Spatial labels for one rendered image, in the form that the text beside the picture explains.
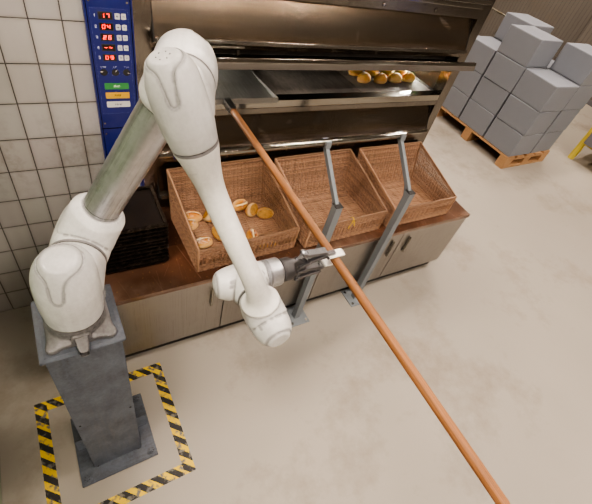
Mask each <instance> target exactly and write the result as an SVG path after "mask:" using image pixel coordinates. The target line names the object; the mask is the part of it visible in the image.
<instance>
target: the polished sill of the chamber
mask: <svg viewBox="0 0 592 504"><path fill-rule="evenodd" d="M439 96H440V94H438V93H437V92H436V91H434V90H431V91H392V92H354V93H316V94H277V97H278V103H256V104H235V106H236V107H237V109H249V108H272V107H295V106H319V105H342V104H365V103H388V102H412V101H435V100H438V98H439ZM225 109H226V108H225V107H224V105H215V110H225Z"/></svg>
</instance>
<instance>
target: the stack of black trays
mask: <svg viewBox="0 0 592 504"><path fill-rule="evenodd" d="M123 213H124V215H125V225H124V227H123V229H122V231H121V233H120V235H119V237H118V239H117V241H116V244H115V246H114V248H113V250H112V251H111V254H110V257H109V259H108V262H107V265H106V272H105V274H112V273H116V272H121V271H126V270H131V269H135V268H140V267H145V266H150V265H154V264H159V263H164V262H166V261H169V256H168V255H169V253H168V251H169V250H168V248H169V246H168V244H169V242H168V238H169V237H168V234H167V233H169V232H168V222H167V220H166V217H165V215H164V213H163V210H162V208H161V205H160V203H159V201H158V198H157V196H156V193H155V191H154V189H153V186H152V185H148V186H140V187H138V188H137V189H136V191H135V193H134V194H133V196H132V197H131V199H130V200H129V202H128V203H127V205H126V206H125V208H124V210H123Z"/></svg>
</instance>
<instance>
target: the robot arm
mask: <svg viewBox="0 0 592 504"><path fill-rule="evenodd" d="M217 84H218V66H217V60H216V56H215V53H214V51H213V49H212V47H211V46H210V44H209V43H208V42H207V41H205V40H204V39H203V38H202V37H201V36H200V35H198V34H196V33H195V32H194V31H192V30H189V29H184V28H178V29H174V30H171V31H169V32H167V33H165V34H164V35H163V36H162V37H161V38H160V39H159V41H158V42H157V44H156V47H155V49H154V51H153V52H151V53H150V54H149V56H148V57H147V58H146V60H145V62H144V73H143V75H142V78H141V80H140V83H139V96H140V98H139V100H138V102H137V104H136V105H135V107H134V109H133V111H132V113H131V114H130V116H129V118H128V120H127V122H126V123H125V125H124V127H123V129H122V131H121V133H120V134H119V136H118V138H117V140H116V142H115V143H114V145H113V147H112V149H111V151H110V152H109V154H108V156H107V158H106V160H105V161H104V163H103V165H102V167H101V169H100V171H99V172H98V174H97V176H96V178H95V180H94V181H93V183H92V185H91V187H90V189H89V190H88V192H87V193H81V194H78V195H76V196H75V197H74V198H73V199H72V200H71V201H70V203H69V204H68V205H67V206H66V207H65V209H64V210H63V212H62V214H61V215H60V217H59V219H58V221H57V224H56V226H55V228H54V231H53V234H52V237H51V240H50V243H49V247H47V248H45V249H44V250H42V251H41V252H40V253H39V254H38V255H37V256H36V258H35V259H34V261H33V263H32V265H31V268H30V272H29V285H30V289H31V293H32V296H33V299H34V302H35V304H36V306H37V308H38V310H39V312H40V314H41V316H42V319H43V325H44V331H45V337H46V345H45V352H46V354H47V355H55V354H57V353H58V352H60V351H62V350H65V349H68V348H71V347H75V346H77V348H78V351H79V353H80V356H81V357H85V356H88V355H89V354H90V348H89V342H92V341H95V340H99V339H102V338H112V337H114V336H115V335H116V334H117V330H116V327H115V326H114V325H113V323H112V321H111V318H110V314H109V311H108V307H107V303H106V300H105V297H106V291H105V289H104V282H105V272H106V265H107V262H108V259H109V257H110V254H111V251H112V250H113V248H114V246H115V244H116V241H117V239H118V237H119V235H120V233H121V231H122V229H123V227H124V225H125V215H124V213H123V210H124V208H125V206H126V205H127V203H128V202H129V200H130V199H131V197H132V196H133V194H134V193H135V191H136V189H137V188H138V186H139V185H140V183H141V182H142V180H143V179H144V177H145V176H146V174H147V172H148V171H149V169H150V168H151V166H152V165H153V163H154V162H155V160H156V159H157V157H158V155H159V154H160V152H161V151H162V149H163V148H164V146H165V145H166V143H167V144H168V145H169V147H170V149H171V151H172V153H173V155H174V156H175V158H176V159H177V160H178V162H179V163H180V165H181V166H182V167H183V169H184V170H185V172H186V174H187V175H188V177H189V178H190V180H191V181H192V183H193V185H194V186H195V188H196V190H197V192H198V194H199V196H200V198H201V200H202V202H203V204H204V206H205V208H206V210H207V212H208V214H209V217H210V219H211V221H212V223H213V225H214V227H215V229H216V231H217V233H218V235H219V237H220V239H221V241H222V243H223V245H224V247H225V249H226V251H227V253H228V255H229V257H230V259H231V261H232V263H233V264H232V265H229V266H227V267H224V268H222V269H220V270H218V271H217V272H215V274H214V276H213V279H212V285H213V289H214V292H215V295H216V297H217V298H218V299H221V300H226V301H232V300H234V301H235V302H236V303H237V304H238V305H239V307H240V309H241V314H242V316H243V318H244V320H245V322H246V324H247V325H248V327H249V329H250V330H251V332H252V334H253V335H254V337H255V338H256V339H257V340H258V341H259V342H261V343H262V344H263V345H265V346H270V347H276V346H279V345H281V344H283V343H284V342H285V341H286V340H287V339H288V338H289V337H290V334H291V331H292V326H291V320H290V317H289V315H288V313H287V309H286V307H285V305H284V303H283V302H282V300H281V298H280V296H279V294H278V292H277V291H276V289H274V288H273V287H276V286H280V285H282V284H283V282H286V281H290V280H293V279H294V280H295V281H298V280H300V279H302V278H305V277H308V276H311V275H314V274H318V273H320V272H321V269H323V268H324V267H328V266H331V265H333V263H332V262H331V260H330V259H333V258H337V257H341V256H345V253H344V251H343V250H342V249H341V248H339V249H335V250H329V251H327V250H326V248H325V247H322V248H315V249H309V250H304V249H302V250H300V252H301V254H300V255H299V256H296V257H294V258H289V257H283V258H279V259H278V258H276V257H273V258H269V259H264V260H260V261H256V259H255V257H254V254H253V252H252V250H251V247H250V245H249V243H248V240H247V238H246V236H245V233H244V231H243V229H242V226H241V224H240V222H239V219H238V217H237V215H236V212H235V210H234V208H233V205H232V203H231V200H230V198H229V195H228V192H227V190H226V187H225V183H224V179H223V174H222V168H221V159H220V148H219V139H218V135H217V129H216V123H215V118H214V115H215V94H216V89H217ZM320 260H321V261H320ZM317 261H318V262H317ZM316 270H317V271H316Z"/></svg>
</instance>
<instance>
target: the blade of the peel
mask: <svg viewBox="0 0 592 504"><path fill-rule="evenodd" d="M224 98H230V99H231V100H232V102H233V103H234V104H256V103H278V97H277V95H276V94H275V93H274V92H273V91H272V90H271V89H270V88H269V87H268V86H267V85H266V84H265V83H264V82H263V81H262V80H261V79H260V78H259V77H258V76H257V75H256V74H255V73H254V72H253V71H252V70H218V84H217V89H216V94H215V105H223V99H224Z"/></svg>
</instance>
